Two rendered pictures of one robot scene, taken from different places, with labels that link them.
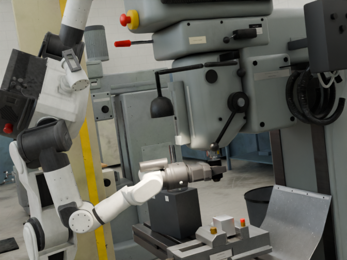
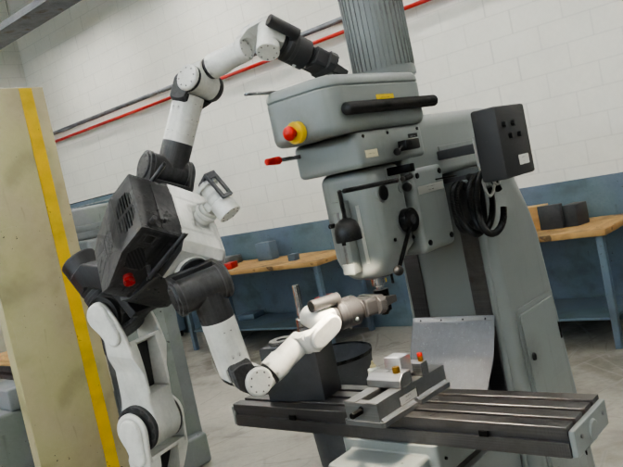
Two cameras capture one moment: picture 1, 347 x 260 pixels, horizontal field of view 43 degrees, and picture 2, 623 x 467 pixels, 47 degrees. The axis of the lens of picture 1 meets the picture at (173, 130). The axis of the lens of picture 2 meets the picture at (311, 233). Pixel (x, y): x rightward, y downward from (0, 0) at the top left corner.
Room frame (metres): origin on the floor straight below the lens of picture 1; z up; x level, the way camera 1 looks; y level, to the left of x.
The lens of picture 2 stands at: (-0.36, 0.86, 1.62)
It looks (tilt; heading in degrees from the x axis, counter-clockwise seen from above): 4 degrees down; 337
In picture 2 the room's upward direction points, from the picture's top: 12 degrees counter-clockwise
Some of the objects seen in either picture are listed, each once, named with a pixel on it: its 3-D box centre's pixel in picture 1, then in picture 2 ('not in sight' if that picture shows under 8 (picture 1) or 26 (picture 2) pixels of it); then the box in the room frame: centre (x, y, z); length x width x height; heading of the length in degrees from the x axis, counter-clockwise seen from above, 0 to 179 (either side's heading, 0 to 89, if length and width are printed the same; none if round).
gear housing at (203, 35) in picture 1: (209, 38); (361, 151); (1.55, -0.17, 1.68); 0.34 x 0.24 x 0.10; 116
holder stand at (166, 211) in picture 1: (173, 208); (299, 367); (1.89, 0.05, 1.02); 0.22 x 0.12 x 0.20; 36
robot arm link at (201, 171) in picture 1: (190, 174); (359, 309); (1.51, -0.04, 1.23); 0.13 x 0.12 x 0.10; 11
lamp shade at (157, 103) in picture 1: (161, 106); (347, 229); (1.36, 0.03, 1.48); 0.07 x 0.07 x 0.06
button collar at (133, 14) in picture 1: (132, 19); (296, 132); (1.43, 0.08, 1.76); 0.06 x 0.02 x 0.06; 26
